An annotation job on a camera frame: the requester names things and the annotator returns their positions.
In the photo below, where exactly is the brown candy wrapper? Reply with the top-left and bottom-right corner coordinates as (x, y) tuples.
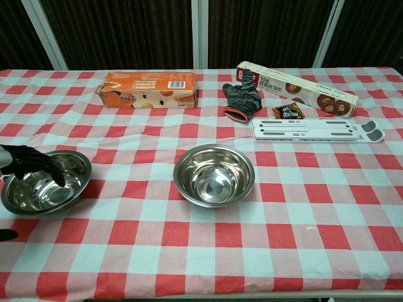
(271, 103), (306, 121)

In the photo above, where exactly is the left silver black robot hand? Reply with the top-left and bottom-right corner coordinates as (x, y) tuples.
(0, 143), (67, 243)

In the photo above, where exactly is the orange biscuit box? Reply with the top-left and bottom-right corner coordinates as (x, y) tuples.
(96, 71), (198, 109)

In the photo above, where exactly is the dark brown partition panel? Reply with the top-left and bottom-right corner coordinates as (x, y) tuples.
(208, 0), (334, 69)
(324, 0), (403, 67)
(40, 0), (193, 70)
(0, 0), (53, 70)

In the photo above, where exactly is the white folding laptop stand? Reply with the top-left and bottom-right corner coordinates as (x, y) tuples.
(251, 118), (385, 144)

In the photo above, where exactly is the grey partition post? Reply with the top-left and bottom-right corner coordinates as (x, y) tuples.
(21, 0), (69, 70)
(313, 0), (346, 68)
(191, 0), (210, 69)

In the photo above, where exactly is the red white checkered tablecloth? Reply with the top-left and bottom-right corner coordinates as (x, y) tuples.
(0, 66), (403, 298)

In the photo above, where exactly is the stainless steel bowl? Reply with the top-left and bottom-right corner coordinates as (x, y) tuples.
(1, 150), (93, 216)
(174, 144), (254, 206)
(173, 143), (255, 208)

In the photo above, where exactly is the long white baking paper box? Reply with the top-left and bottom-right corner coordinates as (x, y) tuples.
(236, 61), (360, 120)

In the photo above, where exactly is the dark grey knitted glove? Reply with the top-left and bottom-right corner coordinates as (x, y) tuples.
(222, 68), (263, 123)

